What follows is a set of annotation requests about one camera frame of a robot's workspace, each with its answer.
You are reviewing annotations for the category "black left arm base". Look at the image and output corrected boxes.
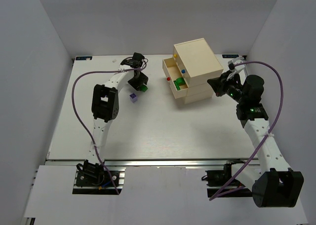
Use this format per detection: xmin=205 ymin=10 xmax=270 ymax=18
xmin=72 ymin=160 xmax=122 ymax=195

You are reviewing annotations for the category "purple square lego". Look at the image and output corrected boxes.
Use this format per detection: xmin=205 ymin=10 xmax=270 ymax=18
xmin=129 ymin=93 xmax=138 ymax=103

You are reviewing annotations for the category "black table label left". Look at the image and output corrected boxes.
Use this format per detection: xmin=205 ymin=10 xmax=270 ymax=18
xmin=75 ymin=56 xmax=92 ymax=61

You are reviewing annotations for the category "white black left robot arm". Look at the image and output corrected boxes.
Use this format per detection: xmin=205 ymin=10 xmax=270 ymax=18
xmin=89 ymin=52 xmax=148 ymax=166

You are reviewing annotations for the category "cream plastic drawer cabinet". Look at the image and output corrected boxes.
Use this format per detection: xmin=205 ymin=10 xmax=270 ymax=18
xmin=174 ymin=38 xmax=223 ymax=104

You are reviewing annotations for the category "dark green lego front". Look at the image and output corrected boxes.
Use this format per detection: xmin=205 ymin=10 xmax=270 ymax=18
xmin=175 ymin=78 xmax=186 ymax=86

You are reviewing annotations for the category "dark green sloped lego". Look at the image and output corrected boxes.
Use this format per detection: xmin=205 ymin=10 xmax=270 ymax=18
xmin=140 ymin=85 xmax=148 ymax=92

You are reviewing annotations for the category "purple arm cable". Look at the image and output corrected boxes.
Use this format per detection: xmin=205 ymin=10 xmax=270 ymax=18
xmin=72 ymin=58 xmax=149 ymax=195
xmin=209 ymin=61 xmax=284 ymax=201

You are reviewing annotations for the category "black table label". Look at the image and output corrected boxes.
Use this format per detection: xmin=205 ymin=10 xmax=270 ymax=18
xmin=75 ymin=56 xmax=92 ymax=61
xmin=222 ymin=54 xmax=239 ymax=59

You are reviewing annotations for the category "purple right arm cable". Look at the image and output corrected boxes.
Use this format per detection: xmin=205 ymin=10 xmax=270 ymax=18
xmin=209 ymin=61 xmax=284 ymax=201

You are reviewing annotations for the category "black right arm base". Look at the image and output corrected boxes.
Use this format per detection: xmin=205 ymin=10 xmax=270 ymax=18
xmin=201 ymin=159 xmax=252 ymax=198

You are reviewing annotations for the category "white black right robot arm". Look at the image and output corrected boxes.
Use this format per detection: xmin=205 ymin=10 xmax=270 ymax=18
xmin=207 ymin=72 xmax=304 ymax=208

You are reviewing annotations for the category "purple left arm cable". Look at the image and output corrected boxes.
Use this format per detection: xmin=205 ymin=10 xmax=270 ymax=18
xmin=72 ymin=58 xmax=149 ymax=195

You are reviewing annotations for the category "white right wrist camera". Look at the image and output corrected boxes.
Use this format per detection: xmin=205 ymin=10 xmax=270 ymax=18
xmin=227 ymin=56 xmax=245 ymax=81

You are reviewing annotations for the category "black table label right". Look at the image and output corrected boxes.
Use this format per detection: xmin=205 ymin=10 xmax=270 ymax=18
xmin=222 ymin=54 xmax=239 ymax=59

